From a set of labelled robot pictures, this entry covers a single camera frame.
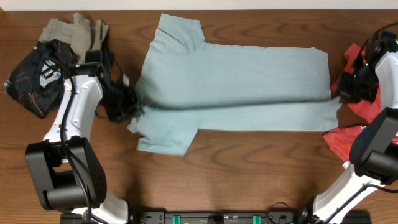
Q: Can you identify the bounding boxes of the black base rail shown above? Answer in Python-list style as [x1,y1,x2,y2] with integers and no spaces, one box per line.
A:
[60,210,373,224]

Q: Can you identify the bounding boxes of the light blue t-shirt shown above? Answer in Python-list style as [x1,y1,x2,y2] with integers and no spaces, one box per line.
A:
[129,14,340,156]

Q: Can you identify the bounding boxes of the black patterned shirt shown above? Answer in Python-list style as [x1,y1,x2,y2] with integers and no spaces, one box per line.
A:
[4,39,77,119]

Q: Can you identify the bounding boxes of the red printed t-shirt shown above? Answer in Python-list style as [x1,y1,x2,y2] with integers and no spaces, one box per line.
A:
[323,44,397,161]

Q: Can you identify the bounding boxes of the khaki folded pants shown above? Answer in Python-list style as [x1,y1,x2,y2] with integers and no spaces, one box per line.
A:
[39,13,109,63]

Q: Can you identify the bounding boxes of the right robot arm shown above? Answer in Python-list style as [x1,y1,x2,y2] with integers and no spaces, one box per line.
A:
[300,52,397,223]

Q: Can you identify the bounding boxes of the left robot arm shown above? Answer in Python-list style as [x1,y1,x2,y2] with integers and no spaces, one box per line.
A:
[25,75,132,223]

